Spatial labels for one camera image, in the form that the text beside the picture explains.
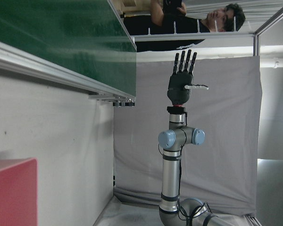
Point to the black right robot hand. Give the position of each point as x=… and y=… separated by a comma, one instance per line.
x=179, y=87

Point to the person in black shirt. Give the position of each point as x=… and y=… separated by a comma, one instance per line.
x=174, y=26

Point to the pink basket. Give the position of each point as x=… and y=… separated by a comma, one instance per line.
x=14, y=193

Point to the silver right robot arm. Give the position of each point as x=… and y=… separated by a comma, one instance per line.
x=171, y=176

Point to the green conveyor belt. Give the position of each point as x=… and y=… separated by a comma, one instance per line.
x=61, y=35

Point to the black handheld phone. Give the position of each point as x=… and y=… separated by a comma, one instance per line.
x=172, y=5

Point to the grey fabric curtain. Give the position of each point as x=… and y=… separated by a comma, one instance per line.
x=226, y=141

